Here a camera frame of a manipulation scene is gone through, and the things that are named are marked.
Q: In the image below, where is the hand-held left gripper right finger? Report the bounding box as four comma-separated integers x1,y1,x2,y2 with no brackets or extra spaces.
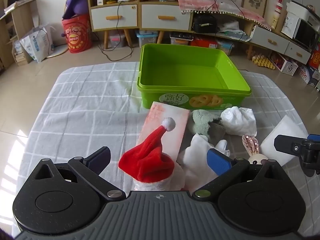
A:
191,148,284,201

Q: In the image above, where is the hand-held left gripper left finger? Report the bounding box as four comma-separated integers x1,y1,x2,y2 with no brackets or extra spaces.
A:
32,147,127,202

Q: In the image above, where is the white foam block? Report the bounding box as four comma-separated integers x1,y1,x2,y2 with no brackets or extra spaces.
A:
260,115,309,167

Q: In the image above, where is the bunny doll with sequin ears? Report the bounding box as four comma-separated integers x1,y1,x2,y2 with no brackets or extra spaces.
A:
241,134,270,166

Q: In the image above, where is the green plush toy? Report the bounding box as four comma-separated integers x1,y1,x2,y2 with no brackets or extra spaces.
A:
188,109,226,142

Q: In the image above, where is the white balled cloth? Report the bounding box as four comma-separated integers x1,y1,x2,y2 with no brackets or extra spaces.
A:
220,106,257,137

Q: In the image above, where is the red santa hat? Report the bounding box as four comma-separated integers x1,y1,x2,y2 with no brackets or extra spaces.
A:
118,117,186,191

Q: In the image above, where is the green plastic box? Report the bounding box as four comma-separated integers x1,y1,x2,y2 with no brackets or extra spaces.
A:
137,43,252,110

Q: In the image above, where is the grey checked tablecloth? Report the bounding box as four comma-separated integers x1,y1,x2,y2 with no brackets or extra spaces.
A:
19,61,310,230

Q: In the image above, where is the stack of colourful boxes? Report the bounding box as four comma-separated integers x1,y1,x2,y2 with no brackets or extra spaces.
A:
297,49,320,92

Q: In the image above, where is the white and red box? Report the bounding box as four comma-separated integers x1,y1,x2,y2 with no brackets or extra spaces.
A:
269,52,299,77

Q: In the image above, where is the white cabinet drawer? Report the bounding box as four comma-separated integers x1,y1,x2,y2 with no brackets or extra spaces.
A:
90,4,138,32
250,25,292,54
141,4,191,32
284,41,312,65

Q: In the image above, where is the white appliance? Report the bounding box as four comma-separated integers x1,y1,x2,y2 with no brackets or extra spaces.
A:
281,1,320,48

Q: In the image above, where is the red bucket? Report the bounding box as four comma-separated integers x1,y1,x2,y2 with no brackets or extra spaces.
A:
62,14,92,54

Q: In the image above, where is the white bottle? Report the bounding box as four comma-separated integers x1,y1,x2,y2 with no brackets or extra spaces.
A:
271,2,283,30

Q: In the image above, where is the pile of folded clothes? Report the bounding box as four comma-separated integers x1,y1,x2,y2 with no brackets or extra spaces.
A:
217,21,251,42

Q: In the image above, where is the clear storage box dark lid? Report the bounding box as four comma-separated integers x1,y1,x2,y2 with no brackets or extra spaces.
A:
170,33,194,47

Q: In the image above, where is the clear storage box blue lid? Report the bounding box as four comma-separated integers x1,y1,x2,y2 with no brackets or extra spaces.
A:
135,30,159,48

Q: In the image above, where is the white paper bag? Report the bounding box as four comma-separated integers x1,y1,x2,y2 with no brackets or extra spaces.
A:
19,24,54,64

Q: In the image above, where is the black bag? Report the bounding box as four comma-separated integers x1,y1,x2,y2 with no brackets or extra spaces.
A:
192,13,218,34

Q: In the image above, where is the wooden cabinet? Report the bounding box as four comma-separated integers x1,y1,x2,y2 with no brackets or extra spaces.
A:
86,0,314,65

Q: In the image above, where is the pink checked cloth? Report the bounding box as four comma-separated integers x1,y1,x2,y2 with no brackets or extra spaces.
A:
176,0,272,32

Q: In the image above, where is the wooden desk shelf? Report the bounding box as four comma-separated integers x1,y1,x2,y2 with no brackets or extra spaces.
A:
0,0,36,68

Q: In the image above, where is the black cable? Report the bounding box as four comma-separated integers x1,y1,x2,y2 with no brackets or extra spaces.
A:
206,0,251,43
99,0,133,62

